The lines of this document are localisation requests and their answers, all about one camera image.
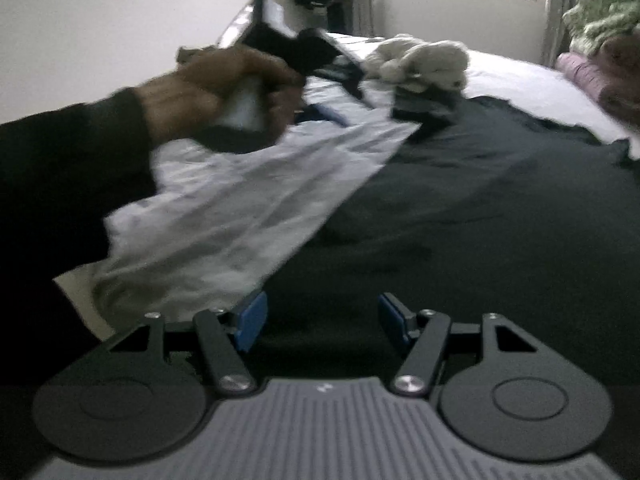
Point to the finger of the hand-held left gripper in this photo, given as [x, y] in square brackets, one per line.
[325, 114]
[350, 67]

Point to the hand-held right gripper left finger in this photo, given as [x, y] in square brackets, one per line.
[252, 317]

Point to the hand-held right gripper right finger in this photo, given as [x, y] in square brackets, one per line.
[395, 322]

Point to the black garment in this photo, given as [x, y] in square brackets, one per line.
[475, 210]

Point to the person's left forearm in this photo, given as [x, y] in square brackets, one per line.
[60, 185]

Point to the person's left hand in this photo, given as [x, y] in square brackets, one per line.
[190, 90]

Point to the white plush toy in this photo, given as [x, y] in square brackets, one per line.
[425, 60]

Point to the dark grey garment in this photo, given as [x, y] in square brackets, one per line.
[425, 105]

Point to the bed with white sheet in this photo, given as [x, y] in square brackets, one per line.
[520, 85]

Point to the pink folded blanket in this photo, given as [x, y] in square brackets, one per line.
[580, 72]

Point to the green patterned blanket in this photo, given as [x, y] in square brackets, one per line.
[600, 20]

